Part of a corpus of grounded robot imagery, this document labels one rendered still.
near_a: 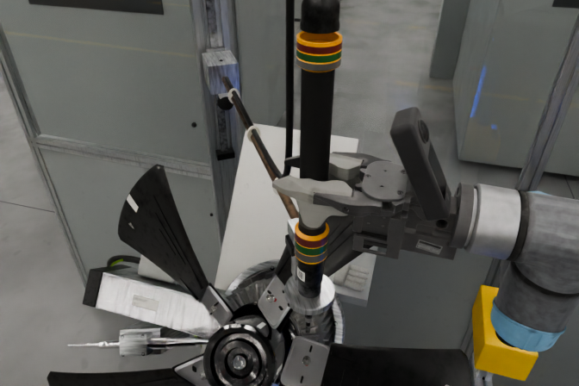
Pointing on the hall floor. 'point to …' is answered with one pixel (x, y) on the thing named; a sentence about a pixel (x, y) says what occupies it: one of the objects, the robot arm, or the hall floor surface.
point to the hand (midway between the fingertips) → (289, 169)
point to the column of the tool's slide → (225, 170)
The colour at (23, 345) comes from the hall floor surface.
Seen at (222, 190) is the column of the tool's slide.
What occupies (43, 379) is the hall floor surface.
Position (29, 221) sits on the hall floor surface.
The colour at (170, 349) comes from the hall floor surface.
